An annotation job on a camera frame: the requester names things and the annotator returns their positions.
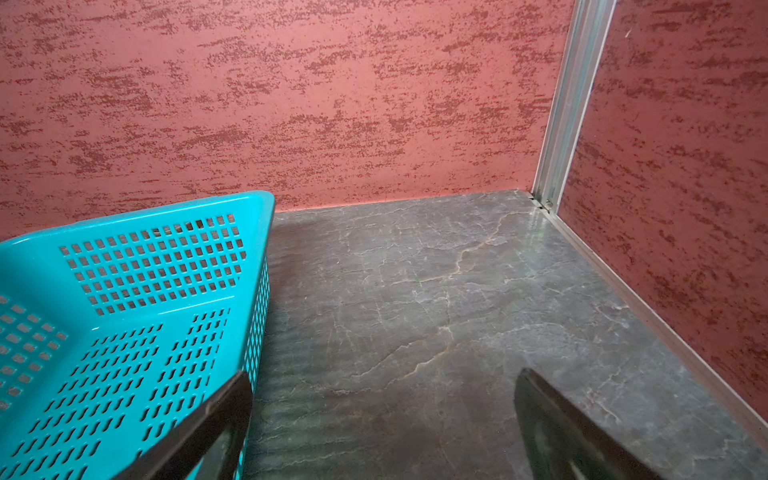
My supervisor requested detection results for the aluminium corner post right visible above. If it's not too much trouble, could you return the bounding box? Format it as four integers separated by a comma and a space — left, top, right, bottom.
531, 0, 616, 215

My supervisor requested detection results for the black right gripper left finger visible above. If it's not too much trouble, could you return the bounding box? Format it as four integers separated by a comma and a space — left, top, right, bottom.
116, 371, 253, 479

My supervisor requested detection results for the teal plastic basket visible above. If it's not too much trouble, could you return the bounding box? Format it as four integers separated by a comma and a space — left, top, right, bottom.
1, 191, 275, 479

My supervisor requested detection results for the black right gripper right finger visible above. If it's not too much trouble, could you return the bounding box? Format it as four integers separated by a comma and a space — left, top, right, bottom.
514, 368, 660, 479

